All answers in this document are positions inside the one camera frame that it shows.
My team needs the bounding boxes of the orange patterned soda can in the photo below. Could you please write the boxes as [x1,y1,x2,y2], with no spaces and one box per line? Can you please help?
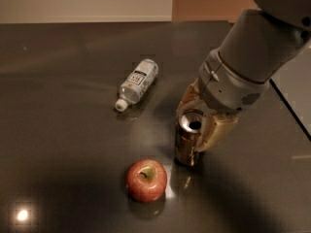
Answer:
[175,110,203,167]

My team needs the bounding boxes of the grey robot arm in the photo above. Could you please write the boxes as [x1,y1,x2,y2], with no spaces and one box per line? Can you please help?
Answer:
[178,0,311,153]

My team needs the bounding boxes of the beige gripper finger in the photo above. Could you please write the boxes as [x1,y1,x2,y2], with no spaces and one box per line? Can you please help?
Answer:
[176,80,207,117]
[195,110,239,152]

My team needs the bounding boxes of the clear plastic water bottle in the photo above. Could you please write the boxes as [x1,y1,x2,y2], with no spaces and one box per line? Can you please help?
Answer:
[115,59,158,112]

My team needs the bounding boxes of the red apple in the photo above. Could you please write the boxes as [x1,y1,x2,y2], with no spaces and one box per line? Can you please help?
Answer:
[125,159,167,203]

